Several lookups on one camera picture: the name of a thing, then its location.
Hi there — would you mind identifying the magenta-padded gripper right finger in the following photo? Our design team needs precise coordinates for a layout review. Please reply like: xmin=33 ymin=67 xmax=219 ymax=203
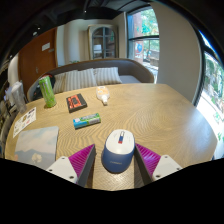
xmin=133 ymin=142 xmax=184 ymax=186

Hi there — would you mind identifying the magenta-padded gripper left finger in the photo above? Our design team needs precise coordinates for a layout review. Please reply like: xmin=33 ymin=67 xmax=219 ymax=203
xmin=45 ymin=143 xmax=97 ymax=189

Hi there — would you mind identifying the blue and white computer mouse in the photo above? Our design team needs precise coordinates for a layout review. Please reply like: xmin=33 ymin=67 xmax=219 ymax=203
xmin=101 ymin=128 xmax=136 ymax=174

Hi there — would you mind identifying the small green blue pack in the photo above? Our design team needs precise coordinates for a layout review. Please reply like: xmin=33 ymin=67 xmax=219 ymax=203
xmin=72 ymin=112 xmax=102 ymax=130

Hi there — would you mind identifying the white sticker sheet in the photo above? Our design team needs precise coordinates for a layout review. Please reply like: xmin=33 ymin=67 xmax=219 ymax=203
xmin=12 ymin=106 xmax=38 ymax=139

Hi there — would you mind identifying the black and orange box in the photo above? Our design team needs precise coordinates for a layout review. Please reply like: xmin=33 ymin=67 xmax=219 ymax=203
xmin=65 ymin=93 xmax=88 ymax=113

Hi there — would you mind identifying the green drink can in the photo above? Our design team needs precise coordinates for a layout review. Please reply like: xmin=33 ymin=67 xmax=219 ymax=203
xmin=38 ymin=75 xmax=58 ymax=109

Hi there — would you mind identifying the small striped cushion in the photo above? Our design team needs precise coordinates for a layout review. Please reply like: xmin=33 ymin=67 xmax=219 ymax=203
xmin=53 ymin=72 xmax=68 ymax=95

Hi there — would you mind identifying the white orange tube bottle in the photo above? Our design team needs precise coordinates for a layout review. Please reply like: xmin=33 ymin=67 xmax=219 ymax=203
xmin=95 ymin=85 xmax=111 ymax=106

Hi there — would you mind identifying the large striped cushion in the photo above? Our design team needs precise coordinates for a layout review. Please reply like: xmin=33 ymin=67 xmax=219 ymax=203
xmin=63 ymin=68 xmax=98 ymax=92

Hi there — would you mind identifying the medium striped cushion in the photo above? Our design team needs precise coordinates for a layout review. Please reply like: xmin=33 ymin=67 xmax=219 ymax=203
xmin=94 ymin=66 xmax=123 ymax=87

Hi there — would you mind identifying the grey curved sofa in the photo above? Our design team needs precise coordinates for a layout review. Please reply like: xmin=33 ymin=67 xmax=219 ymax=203
xmin=26 ymin=58 xmax=156 ymax=103

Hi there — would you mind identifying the brown wooden door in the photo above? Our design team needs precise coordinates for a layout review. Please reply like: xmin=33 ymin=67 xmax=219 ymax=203
xmin=18 ymin=28 xmax=58 ymax=98

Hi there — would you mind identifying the grey glass-door cabinet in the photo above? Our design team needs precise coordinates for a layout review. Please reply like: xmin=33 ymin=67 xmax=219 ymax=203
xmin=87 ymin=23 xmax=119 ymax=61

